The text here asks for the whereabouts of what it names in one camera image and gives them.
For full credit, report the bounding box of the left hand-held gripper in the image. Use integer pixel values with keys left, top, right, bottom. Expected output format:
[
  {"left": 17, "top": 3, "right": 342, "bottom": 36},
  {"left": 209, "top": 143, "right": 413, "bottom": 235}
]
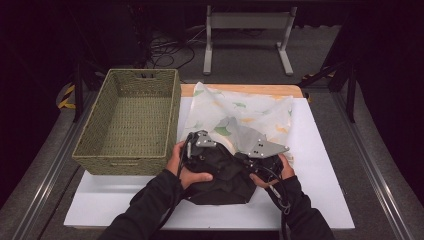
[{"left": 184, "top": 130, "right": 222, "bottom": 174}]

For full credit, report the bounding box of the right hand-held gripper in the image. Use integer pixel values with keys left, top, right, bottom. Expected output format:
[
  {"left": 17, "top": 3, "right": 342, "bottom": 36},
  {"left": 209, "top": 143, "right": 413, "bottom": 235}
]
[{"left": 243, "top": 138, "right": 290, "bottom": 182}]

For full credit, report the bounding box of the leaf print laundry bag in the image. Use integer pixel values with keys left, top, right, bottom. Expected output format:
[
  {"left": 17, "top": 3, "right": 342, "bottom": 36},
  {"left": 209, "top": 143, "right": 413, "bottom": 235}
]
[{"left": 181, "top": 81, "right": 295, "bottom": 165}]

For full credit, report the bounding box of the black garment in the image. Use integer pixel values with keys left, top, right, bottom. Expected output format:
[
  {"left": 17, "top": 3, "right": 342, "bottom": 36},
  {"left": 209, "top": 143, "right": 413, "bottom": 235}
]
[{"left": 183, "top": 144, "right": 258, "bottom": 206}]

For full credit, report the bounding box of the green woven basket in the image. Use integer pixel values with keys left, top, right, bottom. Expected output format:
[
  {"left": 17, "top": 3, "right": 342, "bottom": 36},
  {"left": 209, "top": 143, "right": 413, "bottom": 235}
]
[{"left": 71, "top": 68, "right": 182, "bottom": 177}]

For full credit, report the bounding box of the person's right hand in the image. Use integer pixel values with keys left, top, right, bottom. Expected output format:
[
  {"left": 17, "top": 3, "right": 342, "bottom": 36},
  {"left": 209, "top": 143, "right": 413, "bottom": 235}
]
[{"left": 249, "top": 153, "right": 296, "bottom": 190}]

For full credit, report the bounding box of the person's left hand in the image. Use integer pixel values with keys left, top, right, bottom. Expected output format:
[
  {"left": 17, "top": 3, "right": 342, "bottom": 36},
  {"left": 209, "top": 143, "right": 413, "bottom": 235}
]
[{"left": 165, "top": 140, "right": 215, "bottom": 190}]

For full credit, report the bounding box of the white board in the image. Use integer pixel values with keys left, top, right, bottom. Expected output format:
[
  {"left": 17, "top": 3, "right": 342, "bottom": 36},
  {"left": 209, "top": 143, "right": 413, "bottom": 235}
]
[{"left": 63, "top": 96, "right": 356, "bottom": 232}]

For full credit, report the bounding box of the yellow black striped tape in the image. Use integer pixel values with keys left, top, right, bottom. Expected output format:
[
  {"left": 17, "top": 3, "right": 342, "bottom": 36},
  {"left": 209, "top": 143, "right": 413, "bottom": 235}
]
[
  {"left": 58, "top": 83, "right": 77, "bottom": 110},
  {"left": 301, "top": 70, "right": 335, "bottom": 82}
]

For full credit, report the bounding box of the black metal stand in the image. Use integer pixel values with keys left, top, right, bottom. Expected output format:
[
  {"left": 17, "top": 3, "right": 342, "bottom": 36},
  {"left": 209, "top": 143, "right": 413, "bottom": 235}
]
[
  {"left": 298, "top": 61, "right": 358, "bottom": 123},
  {"left": 73, "top": 61, "right": 108, "bottom": 123}
]

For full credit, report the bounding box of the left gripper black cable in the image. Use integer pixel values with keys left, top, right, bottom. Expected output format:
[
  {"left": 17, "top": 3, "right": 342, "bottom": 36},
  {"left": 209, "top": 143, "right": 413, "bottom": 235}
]
[{"left": 155, "top": 132, "right": 195, "bottom": 232}]

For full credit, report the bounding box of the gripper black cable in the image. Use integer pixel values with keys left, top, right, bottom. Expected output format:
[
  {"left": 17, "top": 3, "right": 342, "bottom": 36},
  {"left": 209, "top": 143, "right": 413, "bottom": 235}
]
[
  {"left": 263, "top": 165, "right": 292, "bottom": 240},
  {"left": 155, "top": 132, "right": 195, "bottom": 232}
]

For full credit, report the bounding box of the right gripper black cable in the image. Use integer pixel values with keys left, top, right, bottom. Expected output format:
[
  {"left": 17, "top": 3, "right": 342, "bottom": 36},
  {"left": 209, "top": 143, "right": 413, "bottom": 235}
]
[{"left": 263, "top": 165, "right": 292, "bottom": 240}]

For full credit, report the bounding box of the tangle of black floor cables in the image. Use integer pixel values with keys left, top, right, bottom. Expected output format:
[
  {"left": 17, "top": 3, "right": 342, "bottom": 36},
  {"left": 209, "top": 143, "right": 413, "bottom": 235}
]
[{"left": 146, "top": 28, "right": 198, "bottom": 70}]

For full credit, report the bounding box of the metal floor rail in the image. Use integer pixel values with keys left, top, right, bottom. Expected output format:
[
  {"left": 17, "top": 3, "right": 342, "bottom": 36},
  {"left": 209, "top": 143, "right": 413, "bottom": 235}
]
[
  {"left": 333, "top": 91, "right": 415, "bottom": 240},
  {"left": 11, "top": 94, "right": 98, "bottom": 240}
]

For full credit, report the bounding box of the white metal stand frame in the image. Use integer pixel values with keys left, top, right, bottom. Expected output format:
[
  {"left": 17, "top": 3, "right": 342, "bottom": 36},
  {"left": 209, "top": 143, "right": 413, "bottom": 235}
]
[{"left": 203, "top": 4, "right": 299, "bottom": 77}]

